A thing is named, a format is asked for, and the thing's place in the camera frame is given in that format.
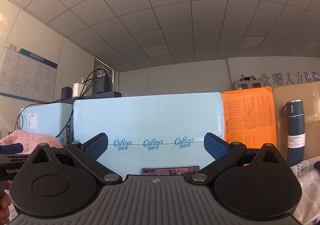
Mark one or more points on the white power strip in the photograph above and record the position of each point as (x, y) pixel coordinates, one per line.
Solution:
(77, 90)

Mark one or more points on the dark blue thermos bottle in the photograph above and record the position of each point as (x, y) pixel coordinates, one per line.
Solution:
(294, 112)

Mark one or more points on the grey cartoon print bedsheet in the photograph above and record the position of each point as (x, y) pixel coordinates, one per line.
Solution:
(307, 211)

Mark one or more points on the pink knitted cloth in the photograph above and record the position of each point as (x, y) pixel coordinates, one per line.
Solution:
(29, 139)

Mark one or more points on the person's hand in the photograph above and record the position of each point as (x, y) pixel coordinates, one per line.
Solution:
(5, 202)

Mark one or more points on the brown cardboard box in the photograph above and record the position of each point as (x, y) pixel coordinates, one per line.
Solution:
(309, 94)

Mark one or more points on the orange printed box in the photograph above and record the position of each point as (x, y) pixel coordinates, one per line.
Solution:
(249, 117)

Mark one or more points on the wall information poster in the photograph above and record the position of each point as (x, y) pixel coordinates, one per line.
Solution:
(26, 75)

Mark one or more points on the black box device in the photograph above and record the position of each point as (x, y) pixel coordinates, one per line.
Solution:
(103, 84)

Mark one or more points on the large light blue box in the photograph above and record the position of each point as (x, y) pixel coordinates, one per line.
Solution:
(161, 131)

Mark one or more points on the grey metal cabinet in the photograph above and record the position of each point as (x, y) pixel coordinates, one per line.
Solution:
(247, 82)

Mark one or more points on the small light blue box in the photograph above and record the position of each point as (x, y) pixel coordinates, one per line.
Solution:
(54, 119)

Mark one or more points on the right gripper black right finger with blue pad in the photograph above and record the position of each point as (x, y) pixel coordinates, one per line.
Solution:
(226, 156)

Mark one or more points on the black power adapter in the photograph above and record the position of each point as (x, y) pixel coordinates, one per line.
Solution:
(66, 93)

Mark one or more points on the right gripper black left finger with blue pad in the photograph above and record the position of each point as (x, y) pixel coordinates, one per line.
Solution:
(85, 157)

